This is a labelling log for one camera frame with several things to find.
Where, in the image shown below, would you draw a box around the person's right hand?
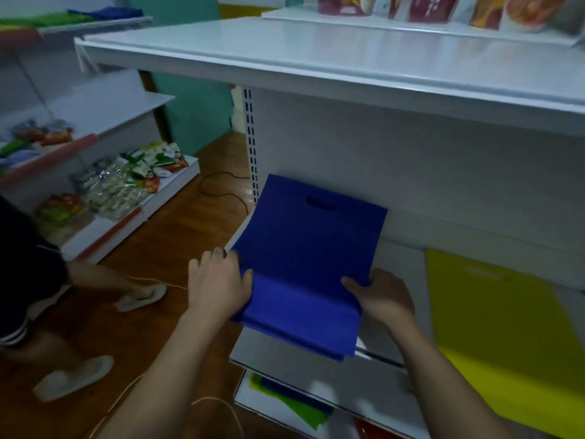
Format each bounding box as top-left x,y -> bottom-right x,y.
340,268 -> 417,335

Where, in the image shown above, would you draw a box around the person's left hand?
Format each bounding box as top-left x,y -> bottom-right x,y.
187,247 -> 254,326

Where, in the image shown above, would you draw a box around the stack of blue fabric bags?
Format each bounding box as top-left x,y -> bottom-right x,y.
230,173 -> 388,362

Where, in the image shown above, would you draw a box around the person's right forearm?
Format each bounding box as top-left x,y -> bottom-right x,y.
385,313 -> 519,439

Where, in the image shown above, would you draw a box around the person's left forearm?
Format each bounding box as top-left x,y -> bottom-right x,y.
97,308 -> 242,439

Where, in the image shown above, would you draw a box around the white slipper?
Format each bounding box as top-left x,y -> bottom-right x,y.
32,355 -> 115,403
114,283 -> 168,313

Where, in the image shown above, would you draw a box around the green fabric bag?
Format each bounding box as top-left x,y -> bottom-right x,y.
249,373 -> 331,431

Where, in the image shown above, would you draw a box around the red item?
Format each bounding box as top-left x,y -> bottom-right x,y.
354,417 -> 403,439

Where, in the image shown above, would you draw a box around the stack of yellow fabric bags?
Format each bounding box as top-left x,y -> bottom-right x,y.
425,249 -> 585,439

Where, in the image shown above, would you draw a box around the white metal shelf unit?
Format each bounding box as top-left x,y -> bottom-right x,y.
74,4 -> 585,439

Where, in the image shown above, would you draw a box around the pile of green snack packets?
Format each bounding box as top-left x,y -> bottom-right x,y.
120,141 -> 190,194

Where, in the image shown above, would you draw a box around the pile of clear snack packets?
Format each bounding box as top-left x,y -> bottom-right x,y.
71,156 -> 149,221

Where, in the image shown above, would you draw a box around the orange and green snack packets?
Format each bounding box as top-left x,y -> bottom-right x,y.
35,193 -> 87,227

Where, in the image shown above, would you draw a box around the white shelf unit red trim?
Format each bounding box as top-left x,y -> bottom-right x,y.
0,13 -> 201,321

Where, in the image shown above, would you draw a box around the pile of red snack packets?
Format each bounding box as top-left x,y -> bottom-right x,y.
11,119 -> 75,147

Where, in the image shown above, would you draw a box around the red and white standing pouch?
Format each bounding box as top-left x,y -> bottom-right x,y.
388,0 -> 460,24

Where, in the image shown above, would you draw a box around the blue folded fabric bags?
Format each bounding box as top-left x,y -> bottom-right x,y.
68,6 -> 145,22

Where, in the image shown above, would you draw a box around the orange and white standing pouch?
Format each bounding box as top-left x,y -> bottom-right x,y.
499,0 -> 570,33

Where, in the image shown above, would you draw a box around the green folded fabric bags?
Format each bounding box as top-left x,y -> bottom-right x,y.
0,11 -> 84,33

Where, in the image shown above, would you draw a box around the black floor cable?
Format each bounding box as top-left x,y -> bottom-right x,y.
198,171 -> 253,216

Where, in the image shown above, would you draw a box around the white floor cable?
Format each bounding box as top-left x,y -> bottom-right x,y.
88,374 -> 246,439

